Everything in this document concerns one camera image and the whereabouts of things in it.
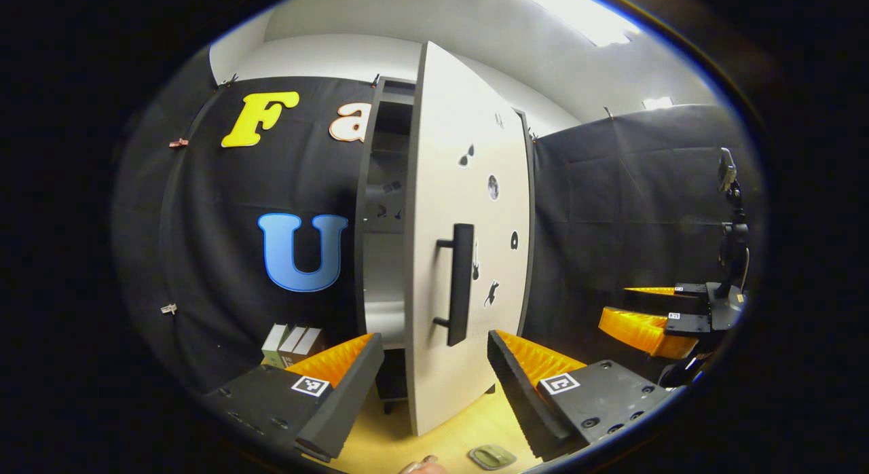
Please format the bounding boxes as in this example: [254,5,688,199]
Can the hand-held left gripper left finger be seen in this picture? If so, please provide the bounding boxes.
[204,332,386,463]

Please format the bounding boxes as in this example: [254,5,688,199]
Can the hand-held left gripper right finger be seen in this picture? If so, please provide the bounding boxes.
[487,329,681,461]

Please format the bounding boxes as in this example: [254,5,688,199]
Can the black door handle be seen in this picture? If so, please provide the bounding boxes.
[432,222,475,348]

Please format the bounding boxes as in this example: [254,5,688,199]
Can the dark grey cabinet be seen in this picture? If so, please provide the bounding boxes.
[353,76,538,415]

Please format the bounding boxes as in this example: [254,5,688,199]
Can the beige cabinet door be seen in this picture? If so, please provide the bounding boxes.
[403,41,532,437]

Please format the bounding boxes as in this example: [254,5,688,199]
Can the brown book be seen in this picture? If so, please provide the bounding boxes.
[292,327,327,365]

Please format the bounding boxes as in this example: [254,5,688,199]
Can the light green book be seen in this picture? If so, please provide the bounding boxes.
[261,323,289,367]

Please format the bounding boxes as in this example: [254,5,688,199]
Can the black backdrop cloth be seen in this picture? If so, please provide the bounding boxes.
[111,73,768,407]

